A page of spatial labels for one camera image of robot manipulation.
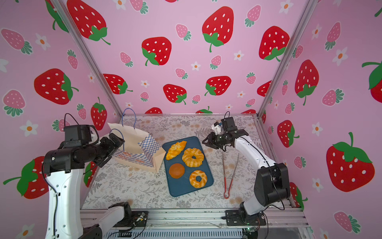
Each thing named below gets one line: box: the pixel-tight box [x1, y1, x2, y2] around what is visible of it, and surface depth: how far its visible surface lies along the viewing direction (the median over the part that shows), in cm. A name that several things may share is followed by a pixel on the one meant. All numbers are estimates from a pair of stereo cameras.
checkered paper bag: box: [107, 108, 167, 174], surface depth 81 cm
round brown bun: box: [168, 162, 186, 179], surface depth 89 cm
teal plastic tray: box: [162, 136, 214, 197], surface depth 92 cm
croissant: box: [166, 140, 188, 161], surface depth 98 cm
